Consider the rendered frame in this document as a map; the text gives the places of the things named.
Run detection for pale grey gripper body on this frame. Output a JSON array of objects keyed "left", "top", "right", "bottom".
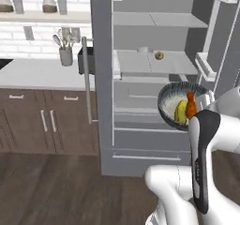
[{"left": 197, "top": 90, "right": 218, "bottom": 113}]

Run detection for orange-brown chicken drumstick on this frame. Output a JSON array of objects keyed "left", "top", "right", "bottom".
[{"left": 185, "top": 91, "right": 198, "bottom": 120}]

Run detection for yellow-green cucumber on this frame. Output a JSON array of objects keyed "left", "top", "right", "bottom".
[{"left": 173, "top": 99, "right": 188, "bottom": 126}]

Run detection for grey fridge door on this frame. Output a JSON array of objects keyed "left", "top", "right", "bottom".
[{"left": 194, "top": 0, "right": 240, "bottom": 99}]

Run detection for grey fridge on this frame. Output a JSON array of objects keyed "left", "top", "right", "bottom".
[{"left": 89, "top": 0, "right": 220, "bottom": 178}]

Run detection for small brown round food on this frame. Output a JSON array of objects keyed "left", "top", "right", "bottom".
[{"left": 154, "top": 51, "right": 165, "bottom": 61}]

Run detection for black small appliance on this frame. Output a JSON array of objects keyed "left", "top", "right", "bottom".
[{"left": 77, "top": 46, "right": 97, "bottom": 76}]

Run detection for grey utensil pot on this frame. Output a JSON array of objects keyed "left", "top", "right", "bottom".
[{"left": 58, "top": 47, "right": 74, "bottom": 68}]

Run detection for grey kitchen utensils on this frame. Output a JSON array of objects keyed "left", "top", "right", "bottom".
[{"left": 52, "top": 27, "right": 78, "bottom": 52}]

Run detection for brown base cupboards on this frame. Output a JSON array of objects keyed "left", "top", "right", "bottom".
[{"left": 0, "top": 87, "right": 100, "bottom": 157}]

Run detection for glass jar brown contents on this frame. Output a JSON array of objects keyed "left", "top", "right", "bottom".
[
  {"left": 0, "top": 0, "right": 15, "bottom": 13},
  {"left": 41, "top": 0, "right": 58, "bottom": 14}
]

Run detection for black hob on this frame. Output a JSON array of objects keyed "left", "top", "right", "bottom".
[{"left": 0, "top": 58, "right": 14, "bottom": 71}]

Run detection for long grey fridge handle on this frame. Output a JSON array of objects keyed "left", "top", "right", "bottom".
[{"left": 81, "top": 36, "right": 99, "bottom": 126}]

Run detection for white wall shelf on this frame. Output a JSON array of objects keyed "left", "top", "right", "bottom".
[{"left": 0, "top": 10, "right": 92, "bottom": 25}]

